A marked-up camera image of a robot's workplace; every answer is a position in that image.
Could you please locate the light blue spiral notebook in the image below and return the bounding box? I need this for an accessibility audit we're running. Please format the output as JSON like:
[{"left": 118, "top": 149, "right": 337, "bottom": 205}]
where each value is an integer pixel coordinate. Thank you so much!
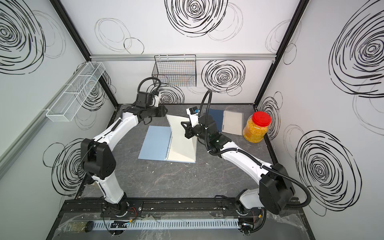
[{"left": 139, "top": 126, "right": 197, "bottom": 163}]

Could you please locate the torn lined paper page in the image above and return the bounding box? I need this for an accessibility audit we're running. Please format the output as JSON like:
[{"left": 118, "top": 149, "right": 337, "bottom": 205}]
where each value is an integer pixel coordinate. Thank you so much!
[{"left": 166, "top": 115, "right": 189, "bottom": 158}]

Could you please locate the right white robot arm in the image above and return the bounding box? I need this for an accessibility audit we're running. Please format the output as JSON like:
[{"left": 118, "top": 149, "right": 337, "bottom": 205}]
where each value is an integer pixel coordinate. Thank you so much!
[{"left": 181, "top": 107, "right": 295, "bottom": 215}]

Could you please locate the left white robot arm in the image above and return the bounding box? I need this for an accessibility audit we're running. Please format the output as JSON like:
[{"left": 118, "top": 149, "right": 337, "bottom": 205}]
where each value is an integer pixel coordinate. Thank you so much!
[{"left": 81, "top": 90, "right": 168, "bottom": 217}]

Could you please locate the dark blue spiral notebook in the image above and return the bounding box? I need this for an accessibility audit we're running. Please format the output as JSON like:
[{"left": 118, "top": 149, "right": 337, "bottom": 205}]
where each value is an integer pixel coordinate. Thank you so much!
[{"left": 209, "top": 109, "right": 244, "bottom": 136}]

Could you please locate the cornflakes jar with red lid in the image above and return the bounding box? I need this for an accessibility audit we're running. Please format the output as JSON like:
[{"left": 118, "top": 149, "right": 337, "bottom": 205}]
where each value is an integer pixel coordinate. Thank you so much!
[{"left": 243, "top": 111, "right": 272, "bottom": 143}]

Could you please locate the black wire basket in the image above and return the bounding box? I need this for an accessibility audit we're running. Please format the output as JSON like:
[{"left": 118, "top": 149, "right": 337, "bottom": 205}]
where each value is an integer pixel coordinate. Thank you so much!
[{"left": 152, "top": 60, "right": 197, "bottom": 87}]

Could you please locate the white mesh wall shelf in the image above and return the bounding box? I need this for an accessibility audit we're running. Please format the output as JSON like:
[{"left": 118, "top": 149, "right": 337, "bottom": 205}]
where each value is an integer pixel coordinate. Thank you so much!
[{"left": 46, "top": 62, "right": 105, "bottom": 122}]

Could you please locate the aluminium wall rail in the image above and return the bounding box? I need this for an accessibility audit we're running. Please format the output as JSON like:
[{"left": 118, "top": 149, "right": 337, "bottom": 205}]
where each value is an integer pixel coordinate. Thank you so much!
[{"left": 90, "top": 53, "right": 277, "bottom": 62}]

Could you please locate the white slotted cable duct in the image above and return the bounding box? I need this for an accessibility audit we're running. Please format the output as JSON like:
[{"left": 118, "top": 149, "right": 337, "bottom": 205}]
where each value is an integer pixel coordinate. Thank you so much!
[{"left": 90, "top": 219, "right": 240, "bottom": 231}]

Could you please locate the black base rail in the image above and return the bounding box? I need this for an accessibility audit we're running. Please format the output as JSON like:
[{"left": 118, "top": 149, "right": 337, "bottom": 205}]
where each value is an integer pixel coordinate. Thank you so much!
[{"left": 61, "top": 197, "right": 302, "bottom": 217}]

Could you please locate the left black frame post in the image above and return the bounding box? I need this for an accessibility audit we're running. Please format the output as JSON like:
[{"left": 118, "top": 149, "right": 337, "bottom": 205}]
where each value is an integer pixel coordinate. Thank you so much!
[{"left": 49, "top": 0, "right": 119, "bottom": 109}]

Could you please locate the black corner frame post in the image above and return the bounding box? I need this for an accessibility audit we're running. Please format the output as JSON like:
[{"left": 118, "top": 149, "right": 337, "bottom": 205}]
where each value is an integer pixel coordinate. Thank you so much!
[{"left": 253, "top": 0, "right": 310, "bottom": 110}]

